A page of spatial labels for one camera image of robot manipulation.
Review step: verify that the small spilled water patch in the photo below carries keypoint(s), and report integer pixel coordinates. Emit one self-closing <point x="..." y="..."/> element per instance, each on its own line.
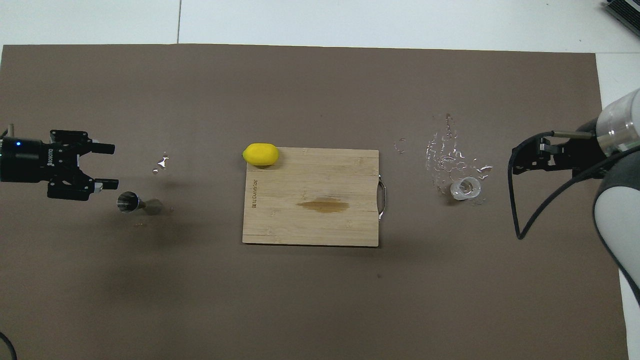
<point x="162" y="161"/>

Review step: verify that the scattered tiny water droplets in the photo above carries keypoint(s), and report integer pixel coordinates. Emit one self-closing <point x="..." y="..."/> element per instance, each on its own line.
<point x="140" y="225"/>

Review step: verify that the yellow lemon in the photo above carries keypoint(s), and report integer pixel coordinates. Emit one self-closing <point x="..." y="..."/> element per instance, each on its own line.
<point x="261" y="154"/>

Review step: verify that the wooden cutting board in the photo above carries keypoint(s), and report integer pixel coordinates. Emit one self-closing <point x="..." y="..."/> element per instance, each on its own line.
<point x="310" y="225"/>

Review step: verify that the large spilled water patch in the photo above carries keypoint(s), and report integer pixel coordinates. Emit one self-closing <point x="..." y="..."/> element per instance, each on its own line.
<point x="484" y="169"/>

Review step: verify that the grey ribbed device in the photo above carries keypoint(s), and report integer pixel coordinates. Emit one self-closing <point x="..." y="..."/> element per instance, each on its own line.
<point x="627" y="10"/>

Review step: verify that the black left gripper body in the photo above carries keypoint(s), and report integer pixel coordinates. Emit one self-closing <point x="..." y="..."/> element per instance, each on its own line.
<point x="25" y="160"/>

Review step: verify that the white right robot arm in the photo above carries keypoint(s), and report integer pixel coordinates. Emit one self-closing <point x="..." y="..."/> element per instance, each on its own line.
<point x="620" y="215"/>

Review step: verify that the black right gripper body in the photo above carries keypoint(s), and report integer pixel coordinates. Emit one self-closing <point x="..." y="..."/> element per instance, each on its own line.
<point x="580" y="152"/>

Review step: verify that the brown table mat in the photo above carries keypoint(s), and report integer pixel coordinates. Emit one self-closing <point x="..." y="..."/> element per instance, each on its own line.
<point x="320" y="300"/>

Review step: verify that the steel jigger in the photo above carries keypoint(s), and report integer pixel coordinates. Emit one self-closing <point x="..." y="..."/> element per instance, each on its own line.
<point x="128" y="202"/>

